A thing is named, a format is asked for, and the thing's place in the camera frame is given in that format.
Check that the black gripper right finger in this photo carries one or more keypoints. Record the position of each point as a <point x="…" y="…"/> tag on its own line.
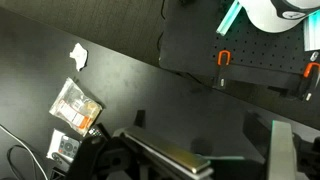
<point x="282" y="163"/>

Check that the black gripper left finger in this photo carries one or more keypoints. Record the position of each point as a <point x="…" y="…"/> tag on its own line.
<point x="182" y="163"/>

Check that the black remote on white paper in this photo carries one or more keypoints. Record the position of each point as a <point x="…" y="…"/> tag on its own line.
<point x="62" y="149"/>

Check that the clear plastic snack bag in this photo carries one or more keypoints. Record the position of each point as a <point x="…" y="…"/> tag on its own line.
<point x="75" y="108"/>

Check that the black perforated mounting board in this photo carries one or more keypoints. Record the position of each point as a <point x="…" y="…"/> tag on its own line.
<point x="191" y="44"/>

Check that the crumpled white paper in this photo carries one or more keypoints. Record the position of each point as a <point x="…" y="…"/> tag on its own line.
<point x="80" y="55"/>

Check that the orange handled clamp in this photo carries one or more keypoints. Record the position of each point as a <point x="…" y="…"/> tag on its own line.
<point x="224" y="57"/>
<point x="309" y="81"/>

